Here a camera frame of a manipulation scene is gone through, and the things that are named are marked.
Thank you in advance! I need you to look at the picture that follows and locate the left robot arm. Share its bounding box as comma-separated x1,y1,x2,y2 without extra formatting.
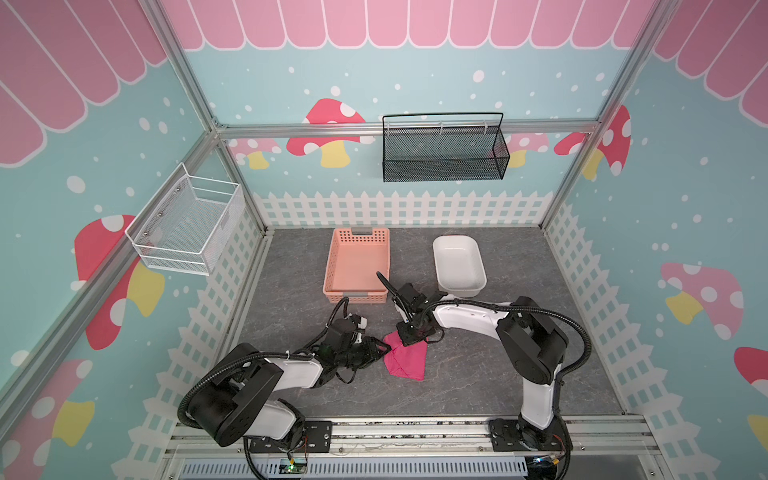
177,297,392,456

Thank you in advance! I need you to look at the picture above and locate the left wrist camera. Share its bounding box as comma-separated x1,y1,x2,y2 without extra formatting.
347,314,367,344

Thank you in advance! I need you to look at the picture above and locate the pink perforated plastic basket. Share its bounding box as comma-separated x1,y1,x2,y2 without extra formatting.
323,228,390,304

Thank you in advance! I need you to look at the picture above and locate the white oval plastic tub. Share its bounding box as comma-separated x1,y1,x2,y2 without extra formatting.
433,235,487,298

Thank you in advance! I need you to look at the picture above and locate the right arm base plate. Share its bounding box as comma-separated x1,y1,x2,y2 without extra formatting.
488,416,573,454

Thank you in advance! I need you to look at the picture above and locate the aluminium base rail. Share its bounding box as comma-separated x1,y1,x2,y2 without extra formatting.
156,414,666,478

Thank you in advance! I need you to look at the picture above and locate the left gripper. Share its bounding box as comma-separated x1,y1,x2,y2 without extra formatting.
336,337,392,372

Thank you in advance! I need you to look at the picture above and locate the black wire mesh wall basket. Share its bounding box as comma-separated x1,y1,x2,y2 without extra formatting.
381,112,511,183

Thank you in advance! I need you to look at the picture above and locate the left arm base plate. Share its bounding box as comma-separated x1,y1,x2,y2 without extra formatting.
249,420,333,455

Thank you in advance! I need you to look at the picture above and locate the white wire mesh wall basket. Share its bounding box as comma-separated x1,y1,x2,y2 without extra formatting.
125,164,245,276

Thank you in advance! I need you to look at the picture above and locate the magenta paper napkin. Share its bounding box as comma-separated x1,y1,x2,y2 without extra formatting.
383,332,428,381

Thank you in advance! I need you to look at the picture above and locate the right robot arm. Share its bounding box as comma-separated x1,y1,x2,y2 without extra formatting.
376,272,592,455

